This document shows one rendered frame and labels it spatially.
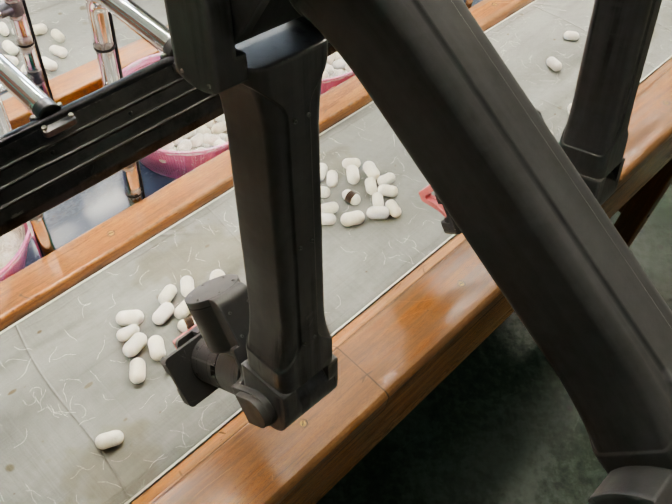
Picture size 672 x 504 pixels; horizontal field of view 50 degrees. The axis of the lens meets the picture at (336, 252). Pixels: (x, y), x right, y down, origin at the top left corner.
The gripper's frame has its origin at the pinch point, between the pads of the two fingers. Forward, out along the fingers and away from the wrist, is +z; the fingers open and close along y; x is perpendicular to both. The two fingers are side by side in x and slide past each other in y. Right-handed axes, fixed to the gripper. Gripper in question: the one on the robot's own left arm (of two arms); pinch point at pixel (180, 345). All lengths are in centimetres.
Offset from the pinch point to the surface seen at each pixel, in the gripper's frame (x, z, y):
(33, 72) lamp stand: -36, 37, -12
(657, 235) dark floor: 75, 35, -154
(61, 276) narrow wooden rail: -10.4, 20.2, 3.5
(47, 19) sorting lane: -45, 64, -28
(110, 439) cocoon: 5.7, 2.7, 12.0
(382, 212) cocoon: 3.4, 4.4, -39.0
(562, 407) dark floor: 84, 27, -83
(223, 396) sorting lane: 9.5, 0.8, -1.8
